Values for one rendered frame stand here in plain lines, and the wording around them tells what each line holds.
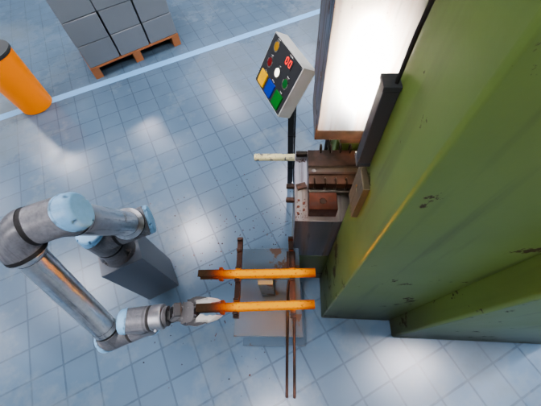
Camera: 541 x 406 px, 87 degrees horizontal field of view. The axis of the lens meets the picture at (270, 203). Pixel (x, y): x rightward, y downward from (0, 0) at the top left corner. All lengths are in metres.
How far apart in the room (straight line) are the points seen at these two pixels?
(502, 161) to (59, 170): 3.20
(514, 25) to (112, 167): 2.89
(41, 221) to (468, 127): 0.97
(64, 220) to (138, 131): 2.32
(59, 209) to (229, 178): 1.75
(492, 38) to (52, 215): 0.97
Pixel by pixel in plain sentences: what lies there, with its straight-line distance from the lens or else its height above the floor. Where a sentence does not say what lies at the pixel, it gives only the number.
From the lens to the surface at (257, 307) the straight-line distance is 1.09.
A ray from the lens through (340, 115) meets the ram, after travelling 0.89.
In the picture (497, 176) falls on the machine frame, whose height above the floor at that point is 1.64.
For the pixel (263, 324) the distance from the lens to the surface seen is 1.36.
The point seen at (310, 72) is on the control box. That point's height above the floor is 1.17.
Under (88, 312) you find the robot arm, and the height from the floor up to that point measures 1.02.
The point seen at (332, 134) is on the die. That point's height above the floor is 1.29.
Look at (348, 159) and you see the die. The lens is 1.36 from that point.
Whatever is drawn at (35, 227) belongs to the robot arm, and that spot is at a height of 1.37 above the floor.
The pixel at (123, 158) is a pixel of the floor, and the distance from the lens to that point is 3.03.
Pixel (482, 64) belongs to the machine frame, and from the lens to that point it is 0.45.
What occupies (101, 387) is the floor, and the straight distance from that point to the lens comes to 2.34.
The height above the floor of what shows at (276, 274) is 0.96.
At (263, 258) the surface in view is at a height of 0.69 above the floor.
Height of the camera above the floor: 2.03
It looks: 60 degrees down
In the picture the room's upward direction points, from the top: 6 degrees counter-clockwise
